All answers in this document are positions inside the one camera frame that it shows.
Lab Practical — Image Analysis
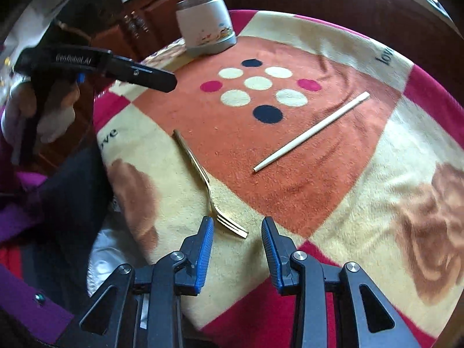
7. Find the white plastic bag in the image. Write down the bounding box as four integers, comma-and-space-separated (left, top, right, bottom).
89, 196, 153, 331

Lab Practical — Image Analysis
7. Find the white printed utensil jar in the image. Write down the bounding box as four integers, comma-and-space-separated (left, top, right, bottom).
176, 0, 237, 58

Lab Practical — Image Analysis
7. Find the dark wooden cabinet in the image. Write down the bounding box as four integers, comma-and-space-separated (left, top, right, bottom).
90, 0, 204, 93

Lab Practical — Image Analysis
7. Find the purple cloth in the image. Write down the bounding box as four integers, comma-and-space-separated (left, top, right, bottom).
0, 172, 50, 242

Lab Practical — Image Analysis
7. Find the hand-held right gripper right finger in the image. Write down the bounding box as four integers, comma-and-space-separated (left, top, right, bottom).
261, 216, 421, 348

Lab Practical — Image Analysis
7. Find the dark cloth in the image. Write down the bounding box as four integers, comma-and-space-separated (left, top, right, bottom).
36, 145, 117, 298

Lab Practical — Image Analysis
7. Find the gold metal fork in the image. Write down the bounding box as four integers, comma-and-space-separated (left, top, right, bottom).
173, 129, 249, 239

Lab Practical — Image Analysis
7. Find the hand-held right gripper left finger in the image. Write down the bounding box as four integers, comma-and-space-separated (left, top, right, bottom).
63, 215, 215, 348

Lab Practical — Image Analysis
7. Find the wooden chopstick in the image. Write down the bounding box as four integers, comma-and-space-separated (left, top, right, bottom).
253, 92, 371, 173

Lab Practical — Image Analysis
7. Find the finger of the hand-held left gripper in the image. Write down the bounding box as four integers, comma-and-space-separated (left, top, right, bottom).
109, 56, 178, 93

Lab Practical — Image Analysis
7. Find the purple panel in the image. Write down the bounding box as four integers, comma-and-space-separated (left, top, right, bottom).
0, 264, 75, 336

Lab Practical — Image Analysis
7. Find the printed fleece blanket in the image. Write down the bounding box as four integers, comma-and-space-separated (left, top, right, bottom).
92, 9, 464, 346

